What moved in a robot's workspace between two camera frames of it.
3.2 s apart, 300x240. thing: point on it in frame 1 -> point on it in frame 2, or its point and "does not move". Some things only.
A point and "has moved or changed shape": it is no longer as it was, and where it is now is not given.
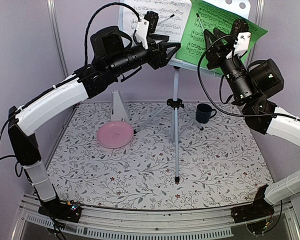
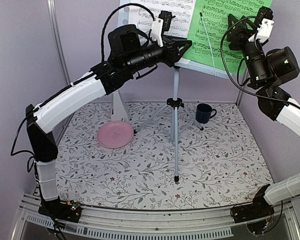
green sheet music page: [201, 16] has moved or changed shape
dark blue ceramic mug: [203, 114] does not move
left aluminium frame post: [54, 19] does not move
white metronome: [118, 112] does not move
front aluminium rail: [154, 224] does not move
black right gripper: [214, 54] -> [240, 34]
